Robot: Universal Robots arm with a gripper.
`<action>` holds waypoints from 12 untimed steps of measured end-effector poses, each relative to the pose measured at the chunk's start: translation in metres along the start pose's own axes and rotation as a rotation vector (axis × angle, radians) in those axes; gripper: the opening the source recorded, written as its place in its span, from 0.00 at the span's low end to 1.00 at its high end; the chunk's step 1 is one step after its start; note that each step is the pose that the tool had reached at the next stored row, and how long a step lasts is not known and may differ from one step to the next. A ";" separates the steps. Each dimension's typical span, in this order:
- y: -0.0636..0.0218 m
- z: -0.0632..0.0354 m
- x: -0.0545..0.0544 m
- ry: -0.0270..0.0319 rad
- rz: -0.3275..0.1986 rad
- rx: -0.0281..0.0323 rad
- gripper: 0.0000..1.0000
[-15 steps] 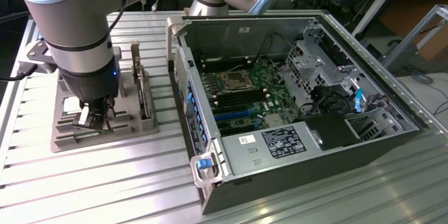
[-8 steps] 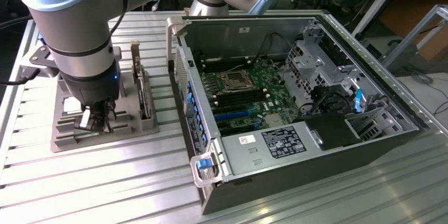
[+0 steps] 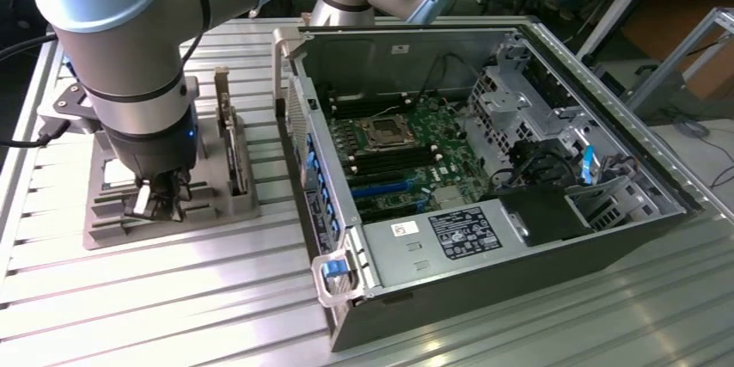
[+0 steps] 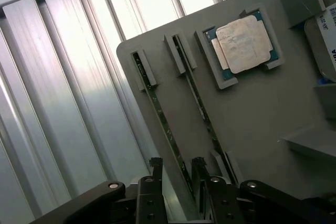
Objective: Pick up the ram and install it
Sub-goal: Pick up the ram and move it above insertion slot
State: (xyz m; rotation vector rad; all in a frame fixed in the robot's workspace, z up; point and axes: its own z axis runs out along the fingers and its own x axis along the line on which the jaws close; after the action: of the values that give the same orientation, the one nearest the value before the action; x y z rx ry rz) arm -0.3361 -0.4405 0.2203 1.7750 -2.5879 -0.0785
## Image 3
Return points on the CPU chip with silver lid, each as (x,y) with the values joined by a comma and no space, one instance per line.
(118,175)

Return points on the black RAM slot bank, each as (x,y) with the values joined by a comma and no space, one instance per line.
(368,107)
(396,161)

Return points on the black equipment box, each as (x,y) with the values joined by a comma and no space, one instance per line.
(643,92)

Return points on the graphics card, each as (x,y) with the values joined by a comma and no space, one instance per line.
(233,143)

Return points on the blue expansion slot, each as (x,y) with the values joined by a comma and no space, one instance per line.
(388,188)

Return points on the green motherboard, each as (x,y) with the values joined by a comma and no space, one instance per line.
(436,160)

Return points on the metal disk bay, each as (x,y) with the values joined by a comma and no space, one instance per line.
(510,100)

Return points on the black tripod pole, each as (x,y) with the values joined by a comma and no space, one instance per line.
(631,1)

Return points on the aluminium profile frame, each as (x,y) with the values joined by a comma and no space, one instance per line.
(683,62)

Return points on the silver chipset heatsink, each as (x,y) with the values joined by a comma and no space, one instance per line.
(449,198)

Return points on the wrist camera with grey bracket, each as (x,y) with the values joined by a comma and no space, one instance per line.
(69,107)

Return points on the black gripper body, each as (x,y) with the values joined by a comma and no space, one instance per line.
(153,154)

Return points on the open black PC case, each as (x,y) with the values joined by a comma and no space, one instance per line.
(516,281)

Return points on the grey power supply with label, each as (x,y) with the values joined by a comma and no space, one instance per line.
(460,238)

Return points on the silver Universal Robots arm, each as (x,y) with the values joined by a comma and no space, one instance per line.
(115,40)

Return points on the grey parts rack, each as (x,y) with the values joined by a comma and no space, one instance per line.
(173,229)

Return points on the black expansion slot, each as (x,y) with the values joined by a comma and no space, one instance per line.
(386,209)

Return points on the CPU socket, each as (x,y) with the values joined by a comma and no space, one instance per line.
(386,132)

